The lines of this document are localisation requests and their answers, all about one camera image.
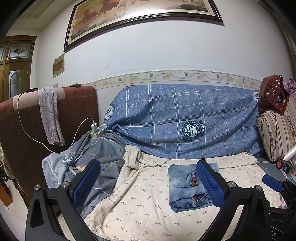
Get framed horse painting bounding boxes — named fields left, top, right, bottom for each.
left=64, top=0, right=223, bottom=52

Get blue denim jeans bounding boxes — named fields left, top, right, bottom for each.
left=168, top=164, right=213, bottom=213

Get purple cloth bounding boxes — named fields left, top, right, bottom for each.
left=284, top=77, right=296, bottom=98

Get lilac cloth on headboard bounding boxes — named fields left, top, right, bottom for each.
left=38, top=87, right=65, bottom=146

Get white phone charger plug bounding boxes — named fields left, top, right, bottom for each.
left=91, top=121, right=98, bottom=133

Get white charging cable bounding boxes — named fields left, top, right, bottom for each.
left=17, top=91, right=95, bottom=154

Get striped beige cushion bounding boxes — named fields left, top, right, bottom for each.
left=257, top=96, right=296, bottom=163

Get dark red leather bag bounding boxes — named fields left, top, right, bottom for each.
left=258, top=74, right=290, bottom=115

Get wooden door with glass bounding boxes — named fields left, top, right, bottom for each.
left=1, top=35, right=37, bottom=102

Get blue plaid blanket with emblem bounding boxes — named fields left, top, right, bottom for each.
left=104, top=84, right=264, bottom=159

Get grey patterned quilt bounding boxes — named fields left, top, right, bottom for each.
left=42, top=131, right=125, bottom=218

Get white power strip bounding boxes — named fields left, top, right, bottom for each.
left=90, top=124, right=107, bottom=139

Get white plastic tube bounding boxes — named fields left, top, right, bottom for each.
left=283, top=145, right=296, bottom=162

